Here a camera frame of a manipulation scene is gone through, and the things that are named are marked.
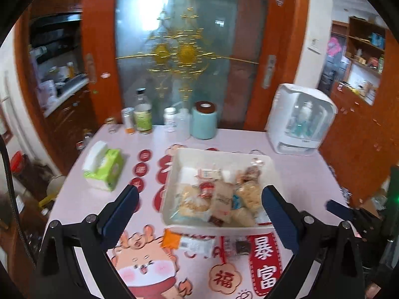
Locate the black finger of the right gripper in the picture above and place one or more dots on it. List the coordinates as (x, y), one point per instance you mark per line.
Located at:
(339, 210)

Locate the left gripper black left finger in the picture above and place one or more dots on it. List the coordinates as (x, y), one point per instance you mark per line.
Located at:
(58, 273)

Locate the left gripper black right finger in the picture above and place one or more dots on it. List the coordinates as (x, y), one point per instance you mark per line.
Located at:
(340, 274)

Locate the brown snowflake snack packet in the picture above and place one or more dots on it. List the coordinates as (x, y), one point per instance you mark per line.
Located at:
(216, 221)

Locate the clear peanut candy packet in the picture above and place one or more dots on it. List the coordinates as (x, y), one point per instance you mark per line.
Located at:
(250, 195)

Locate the small orange snack packet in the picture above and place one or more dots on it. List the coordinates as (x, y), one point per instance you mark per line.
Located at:
(250, 174)

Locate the pink cartoon tablecloth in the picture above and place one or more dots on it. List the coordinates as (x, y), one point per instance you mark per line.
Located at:
(151, 271)

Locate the white rice cracker packet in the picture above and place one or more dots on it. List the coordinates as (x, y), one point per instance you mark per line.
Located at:
(222, 201)

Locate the white countertop appliance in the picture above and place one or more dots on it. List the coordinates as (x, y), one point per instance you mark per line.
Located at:
(299, 120)

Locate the orange end snack packet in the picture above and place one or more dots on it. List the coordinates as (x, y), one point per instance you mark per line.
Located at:
(176, 241)

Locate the white plastic tray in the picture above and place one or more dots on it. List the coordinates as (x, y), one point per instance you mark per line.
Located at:
(194, 166)

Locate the red white small packet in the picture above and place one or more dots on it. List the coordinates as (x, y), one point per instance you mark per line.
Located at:
(206, 190)

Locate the green tissue box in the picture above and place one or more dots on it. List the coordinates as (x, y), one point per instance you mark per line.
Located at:
(102, 166)

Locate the Mount Fuji bread packet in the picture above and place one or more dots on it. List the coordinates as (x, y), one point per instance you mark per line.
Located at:
(191, 205)

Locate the small glass jar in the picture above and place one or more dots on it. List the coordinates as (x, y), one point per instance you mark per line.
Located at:
(111, 124)

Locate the light blue ceramic canister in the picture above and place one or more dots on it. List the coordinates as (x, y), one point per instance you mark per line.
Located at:
(204, 120)

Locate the white squeeze wash bottle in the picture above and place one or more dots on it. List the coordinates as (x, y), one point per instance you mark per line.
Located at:
(183, 124)

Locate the silver orange can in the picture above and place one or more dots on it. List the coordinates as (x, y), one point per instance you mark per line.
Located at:
(128, 120)

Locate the green label glass bottle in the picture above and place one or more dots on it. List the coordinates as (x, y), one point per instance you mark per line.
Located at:
(142, 112)

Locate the white pill bottle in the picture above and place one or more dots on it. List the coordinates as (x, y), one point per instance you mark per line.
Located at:
(170, 119)

